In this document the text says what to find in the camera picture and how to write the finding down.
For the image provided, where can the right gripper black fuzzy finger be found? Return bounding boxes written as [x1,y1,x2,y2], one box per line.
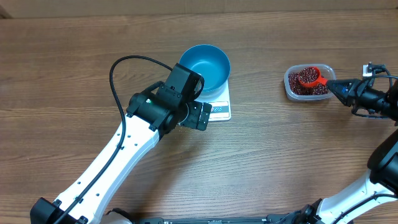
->
[326,83,353,107]
[326,79,361,90]

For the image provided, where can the red scoop blue handle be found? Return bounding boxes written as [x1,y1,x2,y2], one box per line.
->
[298,67,328,88]

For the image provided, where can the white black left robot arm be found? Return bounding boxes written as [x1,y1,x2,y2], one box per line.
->
[30,82,212,223]

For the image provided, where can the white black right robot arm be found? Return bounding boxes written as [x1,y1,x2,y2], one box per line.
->
[292,78,397,223]

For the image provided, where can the white digital kitchen scale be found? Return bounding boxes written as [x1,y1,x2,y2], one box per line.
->
[196,81,231,122]

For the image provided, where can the teal plastic bowl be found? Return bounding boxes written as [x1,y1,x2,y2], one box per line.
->
[179,44,231,96]

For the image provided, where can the clear plastic container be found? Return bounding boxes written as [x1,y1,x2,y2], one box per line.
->
[284,63,336,101]

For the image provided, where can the red adzuki beans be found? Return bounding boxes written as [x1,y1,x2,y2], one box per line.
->
[288,72,328,95]

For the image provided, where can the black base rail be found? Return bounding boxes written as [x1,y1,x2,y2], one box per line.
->
[105,208,354,224]

